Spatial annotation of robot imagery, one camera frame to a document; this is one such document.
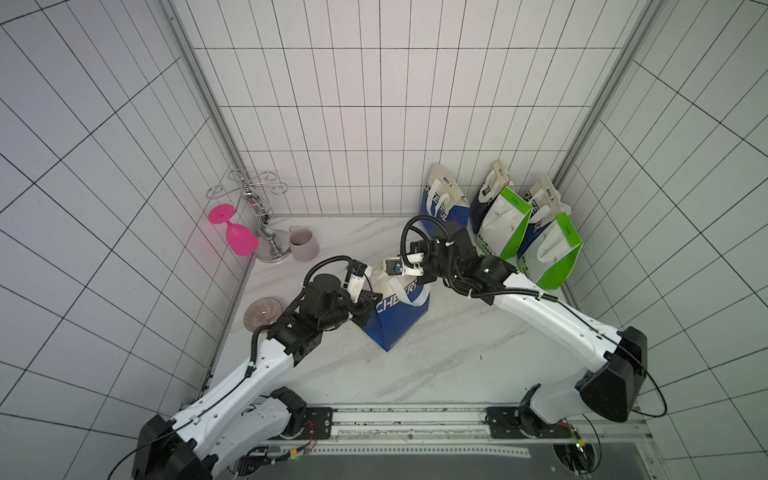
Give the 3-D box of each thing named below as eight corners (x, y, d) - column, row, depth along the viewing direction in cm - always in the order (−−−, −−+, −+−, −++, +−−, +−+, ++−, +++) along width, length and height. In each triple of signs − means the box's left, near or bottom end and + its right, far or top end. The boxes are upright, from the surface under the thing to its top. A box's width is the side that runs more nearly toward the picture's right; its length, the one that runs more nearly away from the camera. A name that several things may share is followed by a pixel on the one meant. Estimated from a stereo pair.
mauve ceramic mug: (288, 260, 108) (283, 249, 102) (294, 238, 114) (290, 226, 109) (316, 260, 108) (312, 249, 102) (320, 238, 114) (317, 226, 109)
